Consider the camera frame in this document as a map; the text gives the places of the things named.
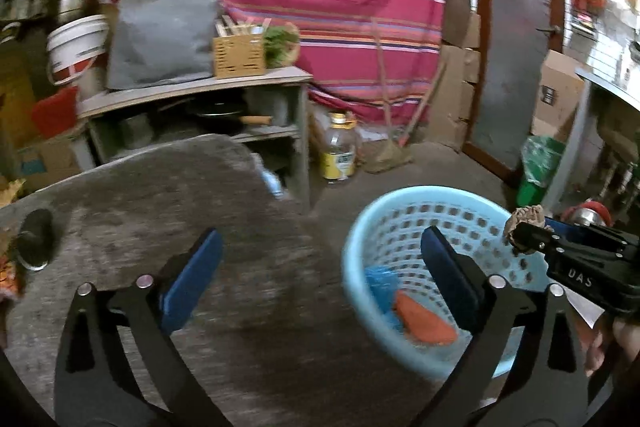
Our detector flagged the steel cooking pot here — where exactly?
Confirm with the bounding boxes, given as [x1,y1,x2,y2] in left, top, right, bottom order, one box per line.
[117,112,153,148]

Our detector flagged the cardboard box black label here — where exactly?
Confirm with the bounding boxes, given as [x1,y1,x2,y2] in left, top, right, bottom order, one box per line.
[530,49,587,142]

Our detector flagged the stack of cardboard boxes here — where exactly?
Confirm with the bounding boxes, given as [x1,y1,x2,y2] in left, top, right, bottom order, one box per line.
[440,0,483,152]

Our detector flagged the clear oil bottle yellow cap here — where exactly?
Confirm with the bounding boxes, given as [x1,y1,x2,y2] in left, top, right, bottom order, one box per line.
[320,113,362,182]

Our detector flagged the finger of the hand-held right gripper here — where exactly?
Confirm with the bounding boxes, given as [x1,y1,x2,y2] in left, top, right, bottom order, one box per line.
[543,217,626,243]
[510,222,558,259]

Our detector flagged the grey felt cushion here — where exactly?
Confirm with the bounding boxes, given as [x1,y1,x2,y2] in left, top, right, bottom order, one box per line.
[106,0,223,90]

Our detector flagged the red and silver pot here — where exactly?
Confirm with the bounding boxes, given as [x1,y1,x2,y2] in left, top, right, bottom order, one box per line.
[560,201,615,228]

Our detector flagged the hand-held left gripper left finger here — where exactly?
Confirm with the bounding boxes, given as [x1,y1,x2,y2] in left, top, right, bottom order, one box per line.
[54,228,224,427]

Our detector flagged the light blue plastic basket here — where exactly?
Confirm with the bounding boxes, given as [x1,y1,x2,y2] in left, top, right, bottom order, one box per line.
[341,186,551,380]

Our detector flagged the bundle of wooden chopsticks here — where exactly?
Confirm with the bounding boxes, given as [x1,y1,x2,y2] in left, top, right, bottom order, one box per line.
[215,14,273,38]

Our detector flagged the white plastic bucket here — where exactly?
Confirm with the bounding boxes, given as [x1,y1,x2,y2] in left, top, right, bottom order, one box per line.
[46,14,110,86]

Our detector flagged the blue foil wrapper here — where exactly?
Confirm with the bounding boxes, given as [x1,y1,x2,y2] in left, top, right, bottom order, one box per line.
[365,264,403,330]

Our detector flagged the brown paper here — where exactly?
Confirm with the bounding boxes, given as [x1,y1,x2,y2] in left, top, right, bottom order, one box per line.
[505,205,546,254]

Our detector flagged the low grey wooden cabinet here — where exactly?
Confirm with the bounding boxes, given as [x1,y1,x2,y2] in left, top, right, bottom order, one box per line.
[77,66,315,208]

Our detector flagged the person's right hand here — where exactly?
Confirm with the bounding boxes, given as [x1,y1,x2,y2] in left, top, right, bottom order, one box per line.
[586,319,640,379]

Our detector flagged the small cardboard utensil box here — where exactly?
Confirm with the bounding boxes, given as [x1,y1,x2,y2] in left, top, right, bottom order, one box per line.
[213,34,267,78]

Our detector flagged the orange plastic bag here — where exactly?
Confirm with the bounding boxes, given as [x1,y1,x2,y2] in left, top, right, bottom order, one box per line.
[394,291,458,347]

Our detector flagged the green plastic bag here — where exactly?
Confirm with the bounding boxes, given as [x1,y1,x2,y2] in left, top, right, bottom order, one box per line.
[516,134,567,208]

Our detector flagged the grey metal door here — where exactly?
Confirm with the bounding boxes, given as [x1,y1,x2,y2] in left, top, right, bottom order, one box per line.
[462,0,566,180]

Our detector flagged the red wooden stick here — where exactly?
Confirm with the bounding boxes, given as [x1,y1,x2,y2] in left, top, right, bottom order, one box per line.
[397,67,447,148]

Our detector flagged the black pan wooden handle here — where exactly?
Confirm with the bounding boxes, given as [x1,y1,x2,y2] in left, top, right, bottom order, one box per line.
[192,103,273,128]

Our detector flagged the straw broom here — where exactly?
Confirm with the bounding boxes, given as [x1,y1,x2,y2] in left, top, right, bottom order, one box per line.
[364,19,415,174]

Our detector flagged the cardboard box blue print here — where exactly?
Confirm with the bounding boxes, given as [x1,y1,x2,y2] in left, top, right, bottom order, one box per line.
[15,129,83,191]

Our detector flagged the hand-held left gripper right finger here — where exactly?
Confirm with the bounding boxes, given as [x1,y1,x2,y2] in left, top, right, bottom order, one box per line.
[421,227,590,427]

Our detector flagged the white side table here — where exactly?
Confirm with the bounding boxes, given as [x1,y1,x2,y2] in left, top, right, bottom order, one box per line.
[542,66,640,218]

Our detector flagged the green leafy vegetables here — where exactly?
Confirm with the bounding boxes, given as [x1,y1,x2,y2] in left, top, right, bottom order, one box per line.
[262,23,301,68]

